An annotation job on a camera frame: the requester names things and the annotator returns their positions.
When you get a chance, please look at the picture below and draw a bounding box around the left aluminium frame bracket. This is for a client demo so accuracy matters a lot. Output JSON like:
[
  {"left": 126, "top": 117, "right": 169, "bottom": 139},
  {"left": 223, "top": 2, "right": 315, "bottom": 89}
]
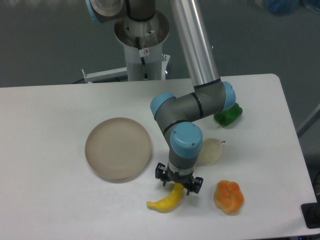
[{"left": 81, "top": 67, "right": 128, "bottom": 83}]

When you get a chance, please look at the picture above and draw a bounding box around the blue plastic bag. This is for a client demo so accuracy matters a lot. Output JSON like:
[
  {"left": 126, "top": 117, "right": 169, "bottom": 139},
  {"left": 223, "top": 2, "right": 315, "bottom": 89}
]
[{"left": 263, "top": 0, "right": 300, "bottom": 16}]

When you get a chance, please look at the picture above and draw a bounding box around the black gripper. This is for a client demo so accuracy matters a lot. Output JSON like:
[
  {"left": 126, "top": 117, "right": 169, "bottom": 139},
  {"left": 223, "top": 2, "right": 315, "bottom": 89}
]
[{"left": 155, "top": 161, "right": 204, "bottom": 196}]

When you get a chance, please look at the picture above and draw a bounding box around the green toy bell pepper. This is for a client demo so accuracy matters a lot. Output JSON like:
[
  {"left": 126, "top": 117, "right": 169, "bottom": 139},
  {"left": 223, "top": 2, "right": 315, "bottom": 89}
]
[{"left": 213, "top": 103, "right": 243, "bottom": 127}]

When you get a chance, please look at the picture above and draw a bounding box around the black box at table edge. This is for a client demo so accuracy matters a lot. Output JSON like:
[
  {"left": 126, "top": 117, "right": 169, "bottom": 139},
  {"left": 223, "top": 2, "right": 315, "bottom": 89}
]
[{"left": 301, "top": 202, "right": 320, "bottom": 229}]

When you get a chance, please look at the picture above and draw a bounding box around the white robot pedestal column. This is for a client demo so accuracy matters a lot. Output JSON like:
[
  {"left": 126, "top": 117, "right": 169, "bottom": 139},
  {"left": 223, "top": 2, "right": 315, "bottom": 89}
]
[{"left": 114, "top": 11, "right": 170, "bottom": 81}]

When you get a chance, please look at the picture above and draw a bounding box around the yellow toy banana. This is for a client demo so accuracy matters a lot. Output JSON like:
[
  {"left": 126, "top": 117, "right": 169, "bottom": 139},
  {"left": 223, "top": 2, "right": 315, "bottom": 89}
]
[{"left": 146, "top": 183, "right": 184, "bottom": 212}]

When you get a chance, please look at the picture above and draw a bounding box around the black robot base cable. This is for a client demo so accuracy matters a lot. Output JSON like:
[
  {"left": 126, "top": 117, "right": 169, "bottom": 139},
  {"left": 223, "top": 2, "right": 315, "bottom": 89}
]
[{"left": 135, "top": 36, "right": 150, "bottom": 81}]

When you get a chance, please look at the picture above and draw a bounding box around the grey metal leg right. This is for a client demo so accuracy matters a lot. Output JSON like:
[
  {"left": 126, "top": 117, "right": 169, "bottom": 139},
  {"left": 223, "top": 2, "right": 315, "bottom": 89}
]
[{"left": 296, "top": 104, "right": 320, "bottom": 138}]

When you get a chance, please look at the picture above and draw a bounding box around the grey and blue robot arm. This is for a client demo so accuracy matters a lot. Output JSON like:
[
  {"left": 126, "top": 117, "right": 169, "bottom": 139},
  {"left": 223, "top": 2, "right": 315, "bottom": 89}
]
[{"left": 86, "top": 0, "right": 236, "bottom": 193}]

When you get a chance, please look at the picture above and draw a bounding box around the round beige plate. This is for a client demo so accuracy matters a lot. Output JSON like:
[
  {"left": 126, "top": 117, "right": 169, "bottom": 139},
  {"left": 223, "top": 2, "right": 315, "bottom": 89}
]
[{"left": 84, "top": 117, "right": 152, "bottom": 183}]

